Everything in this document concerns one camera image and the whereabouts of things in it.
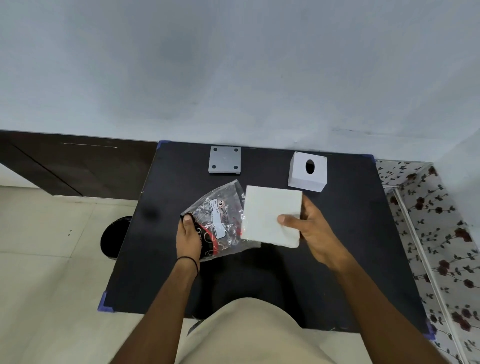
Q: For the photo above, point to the dark brown wooden cabinet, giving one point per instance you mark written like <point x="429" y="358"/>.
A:
<point x="75" y="168"/>

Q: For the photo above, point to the person's left thumb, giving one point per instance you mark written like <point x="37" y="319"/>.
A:
<point x="188" y="221"/>

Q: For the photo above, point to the person's right thumb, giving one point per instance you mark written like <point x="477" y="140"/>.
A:
<point x="290" y="222"/>

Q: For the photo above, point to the blue table corner protector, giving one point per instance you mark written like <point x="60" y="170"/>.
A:
<point x="371" y="157"/>
<point x="161" y="143"/>
<point x="431" y="332"/>
<point x="104" y="303"/>

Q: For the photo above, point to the white foam block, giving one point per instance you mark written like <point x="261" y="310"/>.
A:
<point x="270" y="210"/>

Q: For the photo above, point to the person's left hand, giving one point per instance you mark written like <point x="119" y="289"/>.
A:
<point x="188" y="242"/>

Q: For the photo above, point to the grey square metal plate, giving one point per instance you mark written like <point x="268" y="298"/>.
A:
<point x="224" y="160"/>

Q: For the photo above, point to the person's right hand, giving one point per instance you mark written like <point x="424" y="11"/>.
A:
<point x="318" y="236"/>

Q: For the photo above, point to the clear plastic bag with black item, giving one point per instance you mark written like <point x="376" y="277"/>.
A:
<point x="219" y="208"/>

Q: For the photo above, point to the white box with oval hole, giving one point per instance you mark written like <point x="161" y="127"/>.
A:
<point x="305" y="178"/>

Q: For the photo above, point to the floral patterned cloth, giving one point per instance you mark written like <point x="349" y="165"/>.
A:
<point x="446" y="232"/>

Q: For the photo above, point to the black wristband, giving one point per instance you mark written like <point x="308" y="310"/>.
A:
<point x="192" y="260"/>

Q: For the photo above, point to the person's right forearm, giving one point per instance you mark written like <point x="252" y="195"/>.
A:
<point x="386" y="315"/>

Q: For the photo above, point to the person's left forearm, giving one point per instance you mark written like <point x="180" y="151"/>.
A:
<point x="161" y="311"/>

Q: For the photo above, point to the black round bin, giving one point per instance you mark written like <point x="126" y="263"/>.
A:
<point x="114" y="238"/>

